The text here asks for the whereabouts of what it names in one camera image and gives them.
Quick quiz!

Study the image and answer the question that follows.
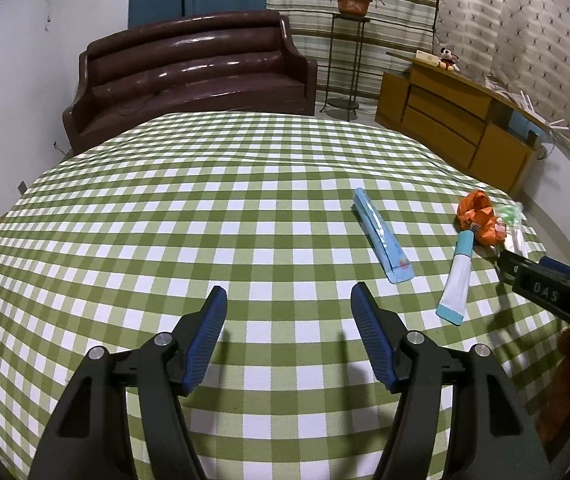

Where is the green white wrapper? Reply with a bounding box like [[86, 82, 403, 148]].
[[494, 202, 529, 258]]

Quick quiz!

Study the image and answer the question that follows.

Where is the orange plastic bag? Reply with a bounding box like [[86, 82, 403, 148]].
[[456, 190, 507, 247]]

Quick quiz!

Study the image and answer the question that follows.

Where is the blue white toothpaste tube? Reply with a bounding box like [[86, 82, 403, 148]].
[[436, 230, 474, 326]]

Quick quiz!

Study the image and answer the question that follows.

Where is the wooden tv cabinet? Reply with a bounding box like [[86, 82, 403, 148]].
[[375, 58, 550, 196]]

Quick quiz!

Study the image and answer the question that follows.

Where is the white wifi router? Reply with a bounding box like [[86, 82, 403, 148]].
[[484, 76, 569, 131]]

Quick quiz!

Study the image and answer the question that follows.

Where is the green checkered tablecloth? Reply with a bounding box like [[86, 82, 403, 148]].
[[0, 113, 562, 479]]

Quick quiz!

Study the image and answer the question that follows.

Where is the mickey mouse plush toy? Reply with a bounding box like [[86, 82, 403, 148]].
[[438, 47, 460, 72]]

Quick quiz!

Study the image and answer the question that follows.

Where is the small box on cabinet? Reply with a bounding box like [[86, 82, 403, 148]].
[[415, 50, 441, 66]]

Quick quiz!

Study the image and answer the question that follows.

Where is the black metal plant stand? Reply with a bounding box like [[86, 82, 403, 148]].
[[319, 12, 372, 123]]

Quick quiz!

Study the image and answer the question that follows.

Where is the beige patterned curtain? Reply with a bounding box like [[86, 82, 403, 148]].
[[434, 0, 570, 153]]

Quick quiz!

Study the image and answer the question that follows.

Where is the striped green curtain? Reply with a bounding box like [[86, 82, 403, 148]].
[[266, 0, 438, 103]]

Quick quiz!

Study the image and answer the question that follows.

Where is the dark brown leather sofa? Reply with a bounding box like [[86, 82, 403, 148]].
[[62, 11, 317, 155]]

